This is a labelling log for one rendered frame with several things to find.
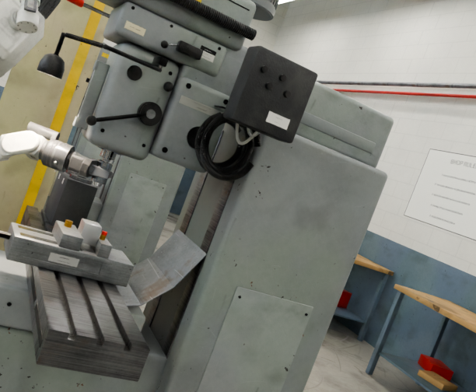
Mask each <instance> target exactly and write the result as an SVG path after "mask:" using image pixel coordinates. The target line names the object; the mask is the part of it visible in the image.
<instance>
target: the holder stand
mask: <svg viewBox="0 0 476 392"><path fill-rule="evenodd" d="M97 189H98V188H97V187H96V186H95V185H94V184H93V181H92V180H90V179H89V178H88V177H84V176H80V175H79V174H78V173H76V172H74V171H68V169H67V170H66V171H65V172H64V173H62V172H61V171H58V175H57V177H56V180H55V182H54V186H53V188H52V191H51V194H50V197H49V199H48V202H47V205H46V208H45V210H44V212H45V214H46V216H47V218H48V220H49V222H50V224H51V225H52V226H54V224H55V222H56V220H58V221H61V222H65V220H66V219H68V220H71V221H73V223H72V225H75V227H76V228H77V229H78V227H79V224H80V222H81V219H87V217H88V214H89V211H90V209H91V206H92V204H93V200H94V198H95V196H96V192H97Z"/></svg>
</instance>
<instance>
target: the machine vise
mask: <svg viewBox="0 0 476 392"><path fill-rule="evenodd" d="M8 233H11V236H10V238H9V240H7V239H5V241H4V247H5V255H6V259H7V260H10V261H16V262H19V263H23V264H29V265H33V266H37V267H40V268H46V269H50V270H53V271H59V272H63V273H67V274H70V275H77V276H80V277H83V278H90V279H93V280H97V281H101V282H106V283H110V284H114V285H120V286H124V287H127V285H128V281H129V279H130V277H131V273H132V271H133V268H134V265H133V264H132V263H131V262H130V261H129V259H128V258H127V257H126V255H125V254H124V253H123V251H121V250H115V249H112V246H111V244H110V243H109V241H108V240H107V238H106V239H105V240H101V239H100V236H101V233H100V236H99V239H98V240H97V243H96V246H95V247H94V246H90V245H88V244H84V243H82V246H81V247H80V250H79V251H76V250H70V249H67V248H64V247H59V246H58V244H57V241H56V239H55V238H54V235H53V233H50V232H48V231H44V230H41V229H35V228H33V227H29V226H24V225H20V224H18V223H14V222H11V224H10V227H9V230H8Z"/></svg>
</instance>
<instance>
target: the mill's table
mask: <svg viewBox="0 0 476 392"><path fill-rule="evenodd" d="M21 225H24V226H29V227H33V228H35V229H41V230H44V231H48V232H50V233H52V230H53V228H54V226H52V225H51V224H50V222H49V220H48V218H47V216H46V214H45V212H44V210H43V209H41V212H39V211H38V208H36V207H33V206H30V205H27V206H26V210H25V212H24V214H23V218H22V221H21ZM25 265H26V279H27V286H28V293H29V301H30V314H31V320H32V328H33V341H34V348H35V356H36V363H37V365H42V366H51V367H55V368H60V369H69V370H73V371H78V372H83V373H91V374H96V375H101V376H108V377H113V378H118V379H123V380H131V381H135V382H138V380H139V378H140V376H141V373H142V370H143V367H144V365H145V362H146V359H147V357H148V355H149V351H150V349H149V347H148V345H147V344H146V342H145V339H144V338H143V336H142V333H141V332H140V330H139V329H138V326H137V324H136V323H135V320H134V319H133V317H132V315H131V313H130V311H129V309H128V307H127V306H126V304H125V302H124V300H123V298H122V296H121V294H120V293H119V291H118V289H117V286H116V285H114V284H110V283H106V282H101V281H97V280H93V279H90V278H83V277H80V276H77V275H70V274H67V273H63V272H59V271H53V270H50V269H46V268H40V267H37V266H33V265H29V264H25Z"/></svg>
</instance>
